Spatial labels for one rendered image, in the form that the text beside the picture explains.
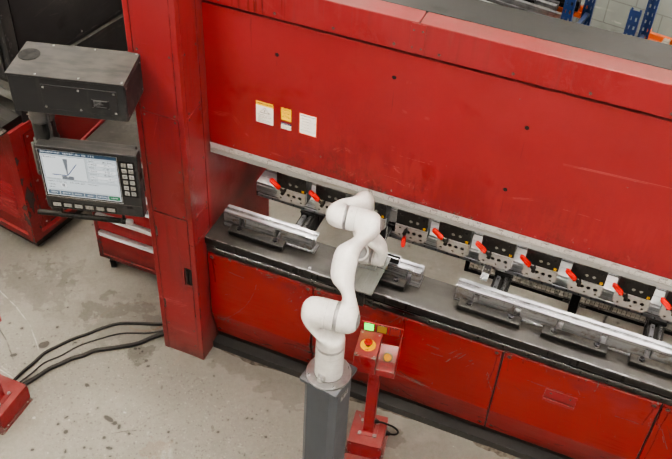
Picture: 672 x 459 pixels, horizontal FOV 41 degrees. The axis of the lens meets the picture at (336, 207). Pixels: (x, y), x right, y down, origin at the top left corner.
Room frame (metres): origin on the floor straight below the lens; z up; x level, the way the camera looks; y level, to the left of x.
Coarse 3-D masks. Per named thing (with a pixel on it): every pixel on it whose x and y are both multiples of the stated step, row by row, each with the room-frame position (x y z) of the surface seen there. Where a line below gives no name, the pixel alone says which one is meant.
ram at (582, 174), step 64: (256, 64) 3.28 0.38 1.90; (320, 64) 3.18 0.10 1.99; (384, 64) 3.08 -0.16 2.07; (448, 64) 3.00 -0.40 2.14; (256, 128) 3.28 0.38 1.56; (320, 128) 3.17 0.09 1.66; (384, 128) 3.07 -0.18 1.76; (448, 128) 2.98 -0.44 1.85; (512, 128) 2.89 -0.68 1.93; (576, 128) 2.81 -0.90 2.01; (640, 128) 2.74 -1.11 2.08; (384, 192) 3.06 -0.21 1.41; (448, 192) 2.96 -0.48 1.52; (512, 192) 2.87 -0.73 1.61; (576, 192) 2.79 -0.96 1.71; (640, 192) 2.71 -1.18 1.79; (640, 256) 2.68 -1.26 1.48
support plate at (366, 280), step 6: (390, 258) 3.06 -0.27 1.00; (360, 270) 2.97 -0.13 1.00; (366, 270) 2.97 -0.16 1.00; (372, 270) 2.97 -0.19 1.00; (378, 270) 2.98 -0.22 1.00; (384, 270) 2.98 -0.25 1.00; (360, 276) 2.93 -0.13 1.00; (366, 276) 2.93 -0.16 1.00; (372, 276) 2.93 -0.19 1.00; (378, 276) 2.94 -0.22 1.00; (354, 282) 2.89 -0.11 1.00; (360, 282) 2.89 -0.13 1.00; (366, 282) 2.89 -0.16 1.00; (372, 282) 2.90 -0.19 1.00; (378, 282) 2.91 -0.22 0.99; (360, 288) 2.85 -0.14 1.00; (366, 288) 2.86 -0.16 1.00; (372, 288) 2.86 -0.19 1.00; (366, 294) 2.83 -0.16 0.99
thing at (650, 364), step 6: (630, 354) 2.64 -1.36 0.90; (636, 354) 2.64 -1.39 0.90; (630, 360) 2.60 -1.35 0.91; (636, 360) 2.61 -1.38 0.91; (648, 360) 2.61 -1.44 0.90; (654, 360) 2.61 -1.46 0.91; (636, 366) 2.59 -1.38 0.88; (642, 366) 2.58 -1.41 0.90; (648, 366) 2.58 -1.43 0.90; (654, 366) 2.58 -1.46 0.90; (660, 366) 2.58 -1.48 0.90; (666, 366) 2.58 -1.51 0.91; (654, 372) 2.56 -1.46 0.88; (660, 372) 2.55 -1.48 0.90; (666, 372) 2.55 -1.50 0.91
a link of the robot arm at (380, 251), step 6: (354, 234) 2.81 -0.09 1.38; (378, 240) 2.82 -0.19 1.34; (384, 240) 2.85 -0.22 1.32; (372, 246) 2.79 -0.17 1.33; (378, 246) 2.80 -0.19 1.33; (384, 246) 2.82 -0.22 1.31; (378, 252) 2.79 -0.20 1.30; (384, 252) 2.80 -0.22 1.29; (372, 258) 2.82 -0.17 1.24; (378, 258) 2.80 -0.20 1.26; (384, 258) 2.80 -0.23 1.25; (372, 264) 2.81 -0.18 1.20; (378, 264) 2.80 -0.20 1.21; (384, 264) 2.82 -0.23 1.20
